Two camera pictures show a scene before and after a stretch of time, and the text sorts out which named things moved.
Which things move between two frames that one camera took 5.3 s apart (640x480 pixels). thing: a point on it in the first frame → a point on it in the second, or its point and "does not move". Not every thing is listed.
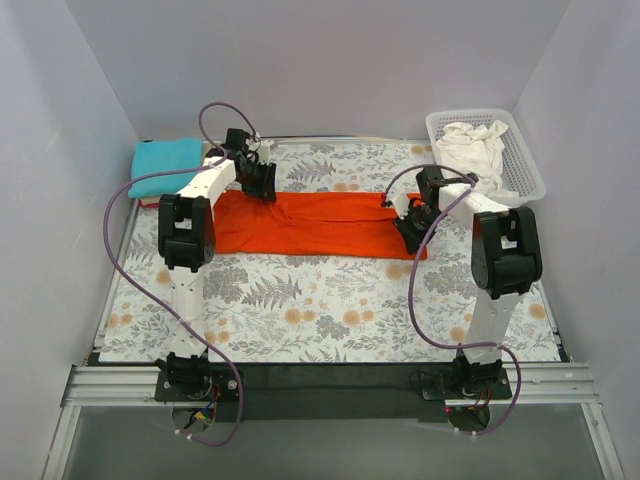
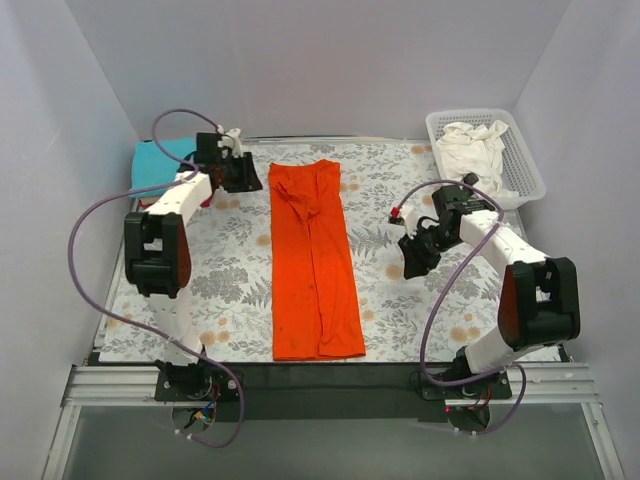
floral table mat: [297, 310] does not move
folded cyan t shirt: [160, 156] does not move
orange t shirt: [311, 224] → [316, 307]
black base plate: [332, 391] does not move
